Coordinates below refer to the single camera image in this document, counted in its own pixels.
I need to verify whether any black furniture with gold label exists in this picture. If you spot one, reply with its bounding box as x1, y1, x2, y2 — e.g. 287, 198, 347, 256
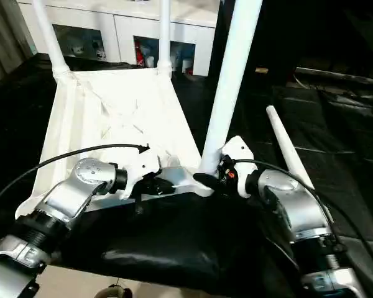
214, 0, 373, 84

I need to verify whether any white plastic table top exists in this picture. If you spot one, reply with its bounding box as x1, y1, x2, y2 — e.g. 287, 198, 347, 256
16, 67, 215, 219

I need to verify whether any white cabinet with glass doors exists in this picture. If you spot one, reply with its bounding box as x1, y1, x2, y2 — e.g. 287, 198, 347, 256
16, 0, 217, 76

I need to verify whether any grey curtain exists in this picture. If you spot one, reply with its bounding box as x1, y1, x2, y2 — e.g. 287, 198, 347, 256
0, 0, 35, 84

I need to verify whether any black mat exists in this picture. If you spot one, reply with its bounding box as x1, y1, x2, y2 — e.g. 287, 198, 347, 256
0, 56, 373, 296

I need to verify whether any white plastic table leg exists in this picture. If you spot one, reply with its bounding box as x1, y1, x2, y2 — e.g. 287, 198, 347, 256
31, 0, 72, 78
199, 0, 263, 176
157, 0, 173, 76
265, 106, 315, 190

